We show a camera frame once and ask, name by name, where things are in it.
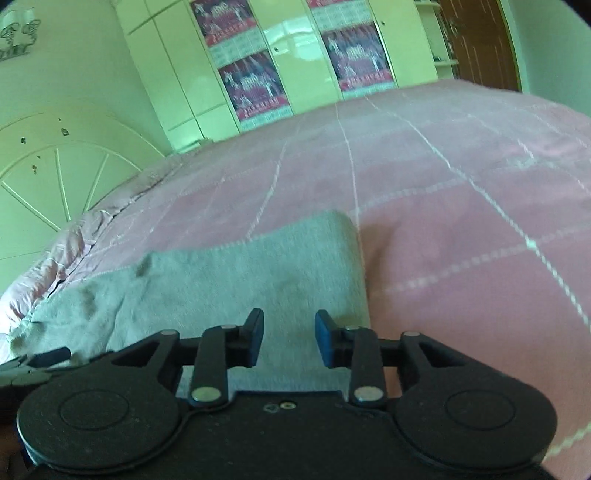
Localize bed with pink checked sheet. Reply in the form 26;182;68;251
0;76;591;480

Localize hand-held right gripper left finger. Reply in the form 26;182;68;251
110;307;266;409

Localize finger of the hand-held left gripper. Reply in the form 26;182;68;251
25;347;73;369
0;356;53;389

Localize grey pants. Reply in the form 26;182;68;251
8;210;371;403

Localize pink pillow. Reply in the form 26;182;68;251
83;153;183;222
0;217;121;335

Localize cream glossy wardrobe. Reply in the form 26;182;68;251
113;0;441;155

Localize brown wooden door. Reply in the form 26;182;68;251
436;0;523;92

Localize cream wooden headboard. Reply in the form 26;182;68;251
0;107;168;274

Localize red calendar wall poster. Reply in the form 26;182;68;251
217;49;295;134
320;20;399;101
188;0;263;66
305;0;372;32

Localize cream corner shelf unit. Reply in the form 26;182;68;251
413;0;461;83

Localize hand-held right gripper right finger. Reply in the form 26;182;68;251
314;309;468;409

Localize grey wall decoration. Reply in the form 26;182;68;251
0;8;41;64

